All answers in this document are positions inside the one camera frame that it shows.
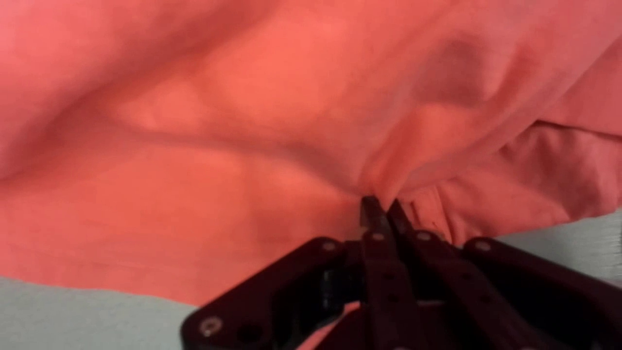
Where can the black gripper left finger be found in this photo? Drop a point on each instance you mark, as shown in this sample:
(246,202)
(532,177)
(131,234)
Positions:
(386,280)

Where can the red-orange shirt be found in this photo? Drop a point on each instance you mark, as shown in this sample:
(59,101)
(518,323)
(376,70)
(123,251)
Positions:
(176,146)

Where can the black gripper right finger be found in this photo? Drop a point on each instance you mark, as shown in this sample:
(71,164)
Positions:
(467,288)

